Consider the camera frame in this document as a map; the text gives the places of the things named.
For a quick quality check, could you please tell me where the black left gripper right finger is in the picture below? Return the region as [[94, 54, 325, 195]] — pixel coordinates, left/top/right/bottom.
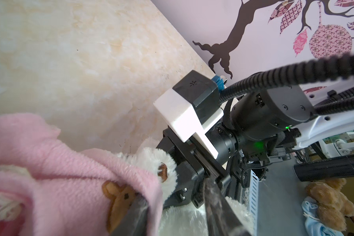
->
[[203, 178, 251, 236]]

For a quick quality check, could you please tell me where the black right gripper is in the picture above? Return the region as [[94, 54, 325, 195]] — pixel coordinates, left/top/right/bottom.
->
[[157, 127, 231, 208]]

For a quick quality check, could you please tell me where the light blue cloth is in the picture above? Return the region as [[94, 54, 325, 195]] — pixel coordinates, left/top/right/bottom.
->
[[301, 197, 344, 236]]

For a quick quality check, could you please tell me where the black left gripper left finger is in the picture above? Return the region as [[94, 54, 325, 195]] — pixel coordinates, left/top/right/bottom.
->
[[110, 195, 148, 236]]

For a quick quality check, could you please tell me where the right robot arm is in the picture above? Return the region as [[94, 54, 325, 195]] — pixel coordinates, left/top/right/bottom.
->
[[154, 71, 354, 208]]

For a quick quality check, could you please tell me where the brown teddy bear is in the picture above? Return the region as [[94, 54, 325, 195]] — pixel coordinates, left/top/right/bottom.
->
[[305, 178, 354, 232]]

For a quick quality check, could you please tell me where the black corrugated cable hose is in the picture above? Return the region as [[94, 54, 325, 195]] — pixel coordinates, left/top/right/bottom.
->
[[219, 50, 354, 104]]

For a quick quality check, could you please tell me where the pink teddy hoodie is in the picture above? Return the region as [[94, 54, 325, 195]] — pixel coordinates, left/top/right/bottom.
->
[[0, 113, 175, 236]]

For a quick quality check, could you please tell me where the white teddy bear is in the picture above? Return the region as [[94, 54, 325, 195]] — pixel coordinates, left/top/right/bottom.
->
[[0, 137, 254, 236]]

